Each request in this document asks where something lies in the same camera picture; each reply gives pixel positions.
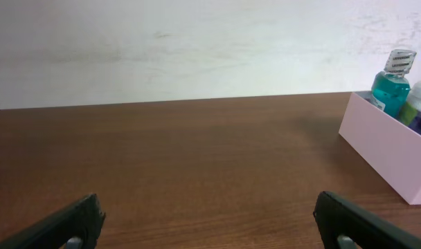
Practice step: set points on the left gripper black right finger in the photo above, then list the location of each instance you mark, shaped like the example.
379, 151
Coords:
343, 224

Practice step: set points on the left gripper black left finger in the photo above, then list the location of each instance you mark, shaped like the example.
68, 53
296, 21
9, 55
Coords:
77, 225

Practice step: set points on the purple foam pump bottle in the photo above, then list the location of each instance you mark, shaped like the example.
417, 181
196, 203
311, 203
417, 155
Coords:
410, 113

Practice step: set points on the teal mouthwash bottle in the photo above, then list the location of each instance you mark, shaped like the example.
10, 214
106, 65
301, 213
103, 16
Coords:
390, 87

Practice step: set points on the white pink-lined open box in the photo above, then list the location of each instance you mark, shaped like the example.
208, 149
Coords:
389, 147

